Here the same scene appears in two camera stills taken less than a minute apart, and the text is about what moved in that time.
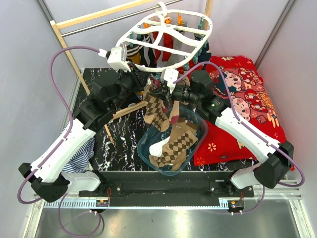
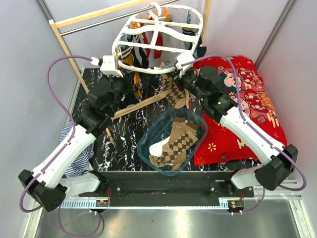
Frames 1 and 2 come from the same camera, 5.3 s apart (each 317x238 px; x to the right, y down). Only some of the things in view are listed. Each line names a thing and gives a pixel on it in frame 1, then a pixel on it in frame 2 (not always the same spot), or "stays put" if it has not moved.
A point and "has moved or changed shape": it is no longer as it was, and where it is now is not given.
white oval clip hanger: x=168 y=40 has moved or changed shape
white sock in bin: x=155 y=149 stays put
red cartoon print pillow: x=237 y=82 stays put
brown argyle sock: x=157 y=115 has moved or changed shape
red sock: x=168 y=42 to x=157 y=53
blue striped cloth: x=78 y=162 stays put
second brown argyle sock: x=183 y=136 stays put
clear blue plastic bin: x=170 y=148 stays put
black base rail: x=167 y=188 stays put
